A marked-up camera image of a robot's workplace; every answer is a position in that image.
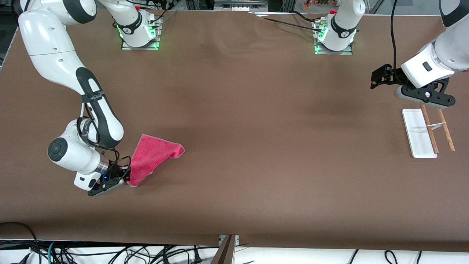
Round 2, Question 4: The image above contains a pink and grey towel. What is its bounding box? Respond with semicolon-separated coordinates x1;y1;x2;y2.
126;134;185;188

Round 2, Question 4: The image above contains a wooden rack rod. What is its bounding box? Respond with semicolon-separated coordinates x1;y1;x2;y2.
437;109;456;152
420;104;439;154

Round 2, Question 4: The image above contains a white rack base tray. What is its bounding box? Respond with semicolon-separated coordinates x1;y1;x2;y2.
402;109;437;158

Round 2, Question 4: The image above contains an orange red clutter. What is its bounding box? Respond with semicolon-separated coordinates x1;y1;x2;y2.
303;0;339;10

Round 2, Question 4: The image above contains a white power strip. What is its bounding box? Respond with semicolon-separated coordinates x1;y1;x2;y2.
214;1;268;12

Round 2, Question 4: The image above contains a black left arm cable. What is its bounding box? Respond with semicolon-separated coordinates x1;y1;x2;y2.
391;0;400;76

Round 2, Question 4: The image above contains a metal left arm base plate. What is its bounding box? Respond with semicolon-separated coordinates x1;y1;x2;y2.
314;20;354;56

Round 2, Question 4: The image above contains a black looped floor cable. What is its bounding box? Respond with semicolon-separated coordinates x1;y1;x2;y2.
0;222;41;257

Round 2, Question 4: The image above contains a black cable across table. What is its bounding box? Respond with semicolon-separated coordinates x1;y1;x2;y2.
252;12;324;30

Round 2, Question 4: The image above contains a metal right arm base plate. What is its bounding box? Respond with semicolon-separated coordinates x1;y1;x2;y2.
121;16;162;51

